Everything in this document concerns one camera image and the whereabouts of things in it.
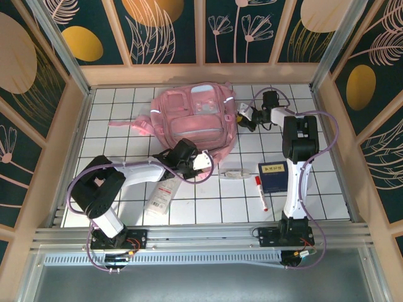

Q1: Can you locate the pink backpack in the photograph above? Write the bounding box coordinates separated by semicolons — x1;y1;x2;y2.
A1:
108;81;239;164

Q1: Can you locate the small clear stationery package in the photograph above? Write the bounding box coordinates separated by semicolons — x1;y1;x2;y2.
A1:
219;168;254;181

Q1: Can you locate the white tube with red label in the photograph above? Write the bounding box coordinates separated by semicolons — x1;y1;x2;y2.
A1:
143;177;182;217

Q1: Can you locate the dark blue book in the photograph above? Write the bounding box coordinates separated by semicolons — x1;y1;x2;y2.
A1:
258;160;289;193

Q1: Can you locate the red and white marker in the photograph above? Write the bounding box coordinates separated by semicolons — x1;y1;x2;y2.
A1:
254;175;269;211

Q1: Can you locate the grey metal sheet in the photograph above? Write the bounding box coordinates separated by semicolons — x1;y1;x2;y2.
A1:
18;264;388;302

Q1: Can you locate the small electronics board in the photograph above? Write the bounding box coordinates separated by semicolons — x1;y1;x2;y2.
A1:
281;250;315;270
103;250;139;268

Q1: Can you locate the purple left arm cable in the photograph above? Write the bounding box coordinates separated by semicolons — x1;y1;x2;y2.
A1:
67;157;218;274

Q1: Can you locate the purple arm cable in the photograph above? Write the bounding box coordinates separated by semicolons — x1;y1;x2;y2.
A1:
241;87;339;271
67;157;218;274

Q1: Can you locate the aluminium mounting rail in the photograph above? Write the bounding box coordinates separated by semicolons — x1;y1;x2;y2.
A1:
30;221;374;254

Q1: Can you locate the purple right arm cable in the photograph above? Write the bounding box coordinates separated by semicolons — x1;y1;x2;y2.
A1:
241;87;339;271

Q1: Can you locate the slotted grey cable duct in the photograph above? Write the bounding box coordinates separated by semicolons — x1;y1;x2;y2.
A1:
43;253;286;267

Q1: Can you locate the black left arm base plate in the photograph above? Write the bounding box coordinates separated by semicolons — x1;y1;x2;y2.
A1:
90;228;148;251

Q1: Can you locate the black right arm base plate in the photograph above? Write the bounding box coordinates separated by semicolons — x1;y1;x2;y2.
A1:
258;226;315;248

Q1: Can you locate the aluminium corner post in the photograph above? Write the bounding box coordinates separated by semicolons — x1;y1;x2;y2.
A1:
26;0;93;95
309;0;376;92

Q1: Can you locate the aluminium table side rail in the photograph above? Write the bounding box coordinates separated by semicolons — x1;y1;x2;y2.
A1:
47;87;94;228
310;84;361;223

